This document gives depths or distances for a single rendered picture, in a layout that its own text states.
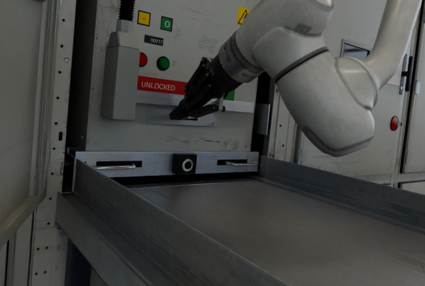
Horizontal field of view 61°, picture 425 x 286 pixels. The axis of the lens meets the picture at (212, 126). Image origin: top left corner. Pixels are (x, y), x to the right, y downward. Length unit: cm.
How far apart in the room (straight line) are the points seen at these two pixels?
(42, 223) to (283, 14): 59
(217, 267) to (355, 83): 36
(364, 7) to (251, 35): 84
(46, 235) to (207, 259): 48
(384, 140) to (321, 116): 101
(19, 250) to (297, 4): 67
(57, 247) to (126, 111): 31
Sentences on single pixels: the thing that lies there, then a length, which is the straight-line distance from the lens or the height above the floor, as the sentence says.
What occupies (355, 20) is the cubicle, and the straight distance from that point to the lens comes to 137.
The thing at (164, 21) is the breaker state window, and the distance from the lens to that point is 92.
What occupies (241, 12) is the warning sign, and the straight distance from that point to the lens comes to 106.
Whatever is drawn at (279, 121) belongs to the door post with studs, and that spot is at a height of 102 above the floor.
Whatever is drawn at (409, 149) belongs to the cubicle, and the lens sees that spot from 177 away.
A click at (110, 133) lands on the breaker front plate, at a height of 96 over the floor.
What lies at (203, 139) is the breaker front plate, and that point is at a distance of 98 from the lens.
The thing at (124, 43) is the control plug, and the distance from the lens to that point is 75.
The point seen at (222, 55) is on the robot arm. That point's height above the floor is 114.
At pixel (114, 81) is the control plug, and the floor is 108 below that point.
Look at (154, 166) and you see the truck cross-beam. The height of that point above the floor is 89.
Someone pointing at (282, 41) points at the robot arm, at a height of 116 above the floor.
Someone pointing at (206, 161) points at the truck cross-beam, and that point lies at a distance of 98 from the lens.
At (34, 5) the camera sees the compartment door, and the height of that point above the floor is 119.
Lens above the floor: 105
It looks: 3 degrees down
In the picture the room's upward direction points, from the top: 6 degrees clockwise
